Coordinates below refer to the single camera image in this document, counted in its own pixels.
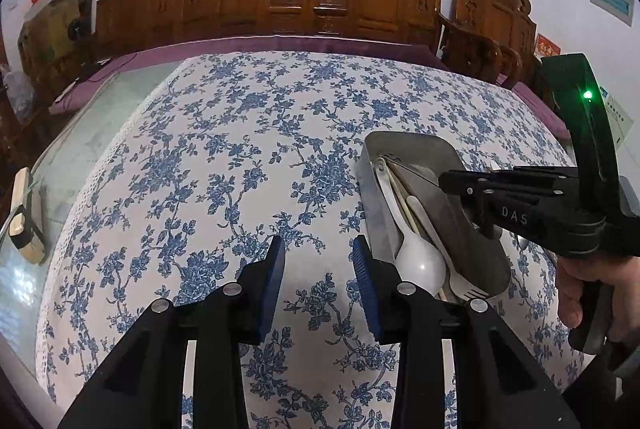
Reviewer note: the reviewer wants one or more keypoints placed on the square purple seat cushion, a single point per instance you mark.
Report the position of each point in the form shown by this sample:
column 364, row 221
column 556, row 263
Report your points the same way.
column 542, row 109

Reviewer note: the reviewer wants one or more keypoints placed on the large white plastic spoon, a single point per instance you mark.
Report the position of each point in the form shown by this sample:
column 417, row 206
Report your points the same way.
column 420, row 266

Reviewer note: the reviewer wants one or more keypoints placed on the wood and black block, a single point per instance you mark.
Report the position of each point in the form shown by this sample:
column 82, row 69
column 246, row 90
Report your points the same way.
column 27, row 219

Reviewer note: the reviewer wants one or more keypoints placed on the large green-printed cardboard box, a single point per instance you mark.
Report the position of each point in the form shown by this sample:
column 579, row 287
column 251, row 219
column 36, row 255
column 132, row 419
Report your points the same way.
column 45, row 34

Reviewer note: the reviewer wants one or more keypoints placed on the white metal distribution cabinet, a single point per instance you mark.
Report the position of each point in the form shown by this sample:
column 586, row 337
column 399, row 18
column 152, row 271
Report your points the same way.
column 620, row 119

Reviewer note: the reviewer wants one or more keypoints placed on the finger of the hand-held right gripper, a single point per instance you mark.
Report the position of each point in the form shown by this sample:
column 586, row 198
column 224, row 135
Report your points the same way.
column 482, row 224
column 500, row 181

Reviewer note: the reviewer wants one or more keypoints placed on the white plastic fork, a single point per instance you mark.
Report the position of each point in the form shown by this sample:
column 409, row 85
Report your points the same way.
column 467, row 291

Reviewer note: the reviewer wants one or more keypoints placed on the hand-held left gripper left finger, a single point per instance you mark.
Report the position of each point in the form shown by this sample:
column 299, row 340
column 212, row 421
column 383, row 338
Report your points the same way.
column 270, row 291

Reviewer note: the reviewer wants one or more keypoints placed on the grey wall panel box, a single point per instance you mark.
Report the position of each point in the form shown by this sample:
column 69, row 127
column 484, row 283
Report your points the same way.
column 611, row 0

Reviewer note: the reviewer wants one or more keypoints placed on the blue floral tablecloth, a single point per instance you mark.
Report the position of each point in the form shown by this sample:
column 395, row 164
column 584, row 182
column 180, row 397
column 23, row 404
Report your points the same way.
column 225, row 169

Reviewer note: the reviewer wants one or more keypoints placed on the carved wooden armchair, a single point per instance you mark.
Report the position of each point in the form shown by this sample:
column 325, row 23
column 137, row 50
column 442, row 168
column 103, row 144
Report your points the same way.
column 492, row 19

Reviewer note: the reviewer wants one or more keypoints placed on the person's right hand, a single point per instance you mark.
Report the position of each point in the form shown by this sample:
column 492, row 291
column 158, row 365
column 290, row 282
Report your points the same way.
column 570, row 294

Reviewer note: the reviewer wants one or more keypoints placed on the red gift box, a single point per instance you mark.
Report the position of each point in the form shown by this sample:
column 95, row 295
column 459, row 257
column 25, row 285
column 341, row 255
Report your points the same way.
column 547, row 45

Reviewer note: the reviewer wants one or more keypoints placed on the rectangular metal tray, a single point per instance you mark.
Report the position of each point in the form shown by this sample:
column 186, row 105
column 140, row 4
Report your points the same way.
column 425, row 149

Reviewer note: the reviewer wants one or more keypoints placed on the clear plastic bag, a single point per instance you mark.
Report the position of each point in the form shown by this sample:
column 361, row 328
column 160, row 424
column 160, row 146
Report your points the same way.
column 17, row 94

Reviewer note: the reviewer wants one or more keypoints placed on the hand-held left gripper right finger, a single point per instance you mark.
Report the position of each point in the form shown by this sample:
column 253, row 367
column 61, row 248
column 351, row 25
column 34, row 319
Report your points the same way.
column 367, row 294

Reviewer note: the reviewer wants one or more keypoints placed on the small black fan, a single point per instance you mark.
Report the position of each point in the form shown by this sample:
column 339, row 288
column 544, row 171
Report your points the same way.
column 76, row 28

